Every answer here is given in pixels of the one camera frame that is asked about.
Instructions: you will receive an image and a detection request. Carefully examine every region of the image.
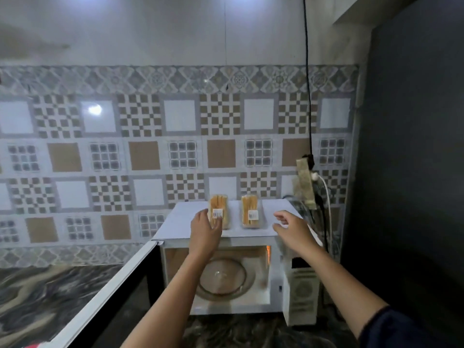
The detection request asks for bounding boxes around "person's right hand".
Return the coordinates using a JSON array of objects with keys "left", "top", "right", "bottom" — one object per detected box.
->
[{"left": 272, "top": 209, "right": 320, "bottom": 256}]

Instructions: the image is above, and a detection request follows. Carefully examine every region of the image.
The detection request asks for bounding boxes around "person's left hand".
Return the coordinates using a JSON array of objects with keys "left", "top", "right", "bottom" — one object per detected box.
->
[{"left": 188, "top": 208, "right": 224, "bottom": 260}]

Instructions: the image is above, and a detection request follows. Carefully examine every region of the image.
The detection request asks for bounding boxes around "clear plastic container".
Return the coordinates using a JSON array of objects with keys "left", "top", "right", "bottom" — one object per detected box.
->
[
  {"left": 240, "top": 194, "right": 262, "bottom": 230},
  {"left": 207, "top": 193, "right": 232, "bottom": 231}
]

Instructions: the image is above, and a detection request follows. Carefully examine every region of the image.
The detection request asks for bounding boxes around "white microwave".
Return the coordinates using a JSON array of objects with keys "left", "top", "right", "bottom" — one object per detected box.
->
[{"left": 36, "top": 198, "right": 323, "bottom": 348}]

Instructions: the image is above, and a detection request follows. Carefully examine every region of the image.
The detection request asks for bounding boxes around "person's right forearm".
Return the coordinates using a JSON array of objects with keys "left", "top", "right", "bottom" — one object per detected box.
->
[{"left": 301, "top": 245, "right": 389, "bottom": 338}]

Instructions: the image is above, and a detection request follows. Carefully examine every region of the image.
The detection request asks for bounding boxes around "person's left forearm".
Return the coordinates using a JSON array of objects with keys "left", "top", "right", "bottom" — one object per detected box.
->
[{"left": 120, "top": 249, "right": 215, "bottom": 348}]

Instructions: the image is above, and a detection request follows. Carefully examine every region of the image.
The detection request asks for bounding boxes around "glass microwave turntable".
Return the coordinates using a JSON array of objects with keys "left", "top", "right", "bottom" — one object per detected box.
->
[{"left": 197, "top": 257, "right": 257, "bottom": 302}]

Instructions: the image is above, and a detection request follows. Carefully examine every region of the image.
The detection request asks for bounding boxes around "beige power strip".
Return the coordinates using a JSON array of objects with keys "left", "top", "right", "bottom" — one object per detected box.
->
[{"left": 295, "top": 157, "right": 318, "bottom": 211}]

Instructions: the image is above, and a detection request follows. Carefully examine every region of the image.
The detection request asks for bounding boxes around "black hanging cable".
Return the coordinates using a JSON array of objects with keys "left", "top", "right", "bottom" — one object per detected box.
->
[{"left": 303, "top": 0, "right": 315, "bottom": 159}]

